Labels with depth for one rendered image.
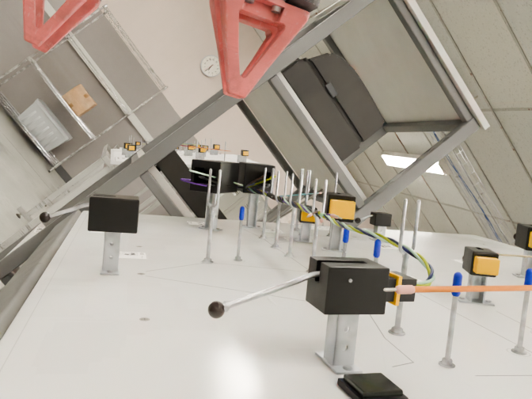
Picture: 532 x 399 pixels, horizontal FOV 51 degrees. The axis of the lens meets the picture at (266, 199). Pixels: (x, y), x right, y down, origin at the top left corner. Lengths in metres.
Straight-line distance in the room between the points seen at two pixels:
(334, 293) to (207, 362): 0.12
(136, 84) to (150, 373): 7.46
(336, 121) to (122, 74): 6.44
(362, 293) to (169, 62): 7.51
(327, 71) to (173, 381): 1.21
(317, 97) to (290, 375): 1.14
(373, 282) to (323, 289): 0.04
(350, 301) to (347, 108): 1.14
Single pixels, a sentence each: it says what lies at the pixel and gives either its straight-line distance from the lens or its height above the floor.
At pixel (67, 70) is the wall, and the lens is 7.90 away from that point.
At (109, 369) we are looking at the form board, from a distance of 0.47.
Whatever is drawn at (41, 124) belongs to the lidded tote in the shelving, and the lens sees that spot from 7.38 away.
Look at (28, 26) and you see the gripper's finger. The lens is 0.58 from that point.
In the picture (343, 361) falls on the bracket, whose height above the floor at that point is 1.08.
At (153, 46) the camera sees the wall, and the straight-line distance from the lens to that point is 7.92.
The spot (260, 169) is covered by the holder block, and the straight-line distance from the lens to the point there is 1.21.
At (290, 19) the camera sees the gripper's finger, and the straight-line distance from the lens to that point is 0.43.
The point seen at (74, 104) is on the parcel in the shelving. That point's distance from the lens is 7.32.
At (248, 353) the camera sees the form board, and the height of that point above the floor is 1.02.
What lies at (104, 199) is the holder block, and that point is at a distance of 0.74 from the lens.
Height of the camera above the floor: 1.06
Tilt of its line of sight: 7 degrees up
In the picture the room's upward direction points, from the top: 52 degrees clockwise
